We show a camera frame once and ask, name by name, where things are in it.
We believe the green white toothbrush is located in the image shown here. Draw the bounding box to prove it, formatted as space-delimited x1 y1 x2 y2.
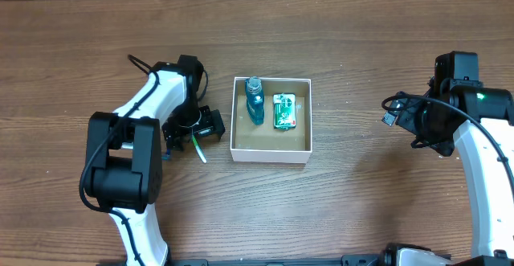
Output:
191 134 207 163

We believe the green soap packet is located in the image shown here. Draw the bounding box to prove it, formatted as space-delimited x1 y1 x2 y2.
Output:
273 93 296 130

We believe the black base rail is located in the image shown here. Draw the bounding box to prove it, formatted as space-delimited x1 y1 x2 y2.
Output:
96 253 386 266

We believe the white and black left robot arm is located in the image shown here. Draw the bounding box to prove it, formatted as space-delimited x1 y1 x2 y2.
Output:
79 55 225 265

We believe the teal mouthwash bottle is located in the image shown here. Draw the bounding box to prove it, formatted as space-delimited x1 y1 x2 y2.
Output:
245 76 264 125

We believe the white cardboard box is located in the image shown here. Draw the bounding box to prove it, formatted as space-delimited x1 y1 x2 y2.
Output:
230 77 312 164

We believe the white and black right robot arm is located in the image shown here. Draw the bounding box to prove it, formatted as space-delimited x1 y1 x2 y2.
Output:
381 51 513 265

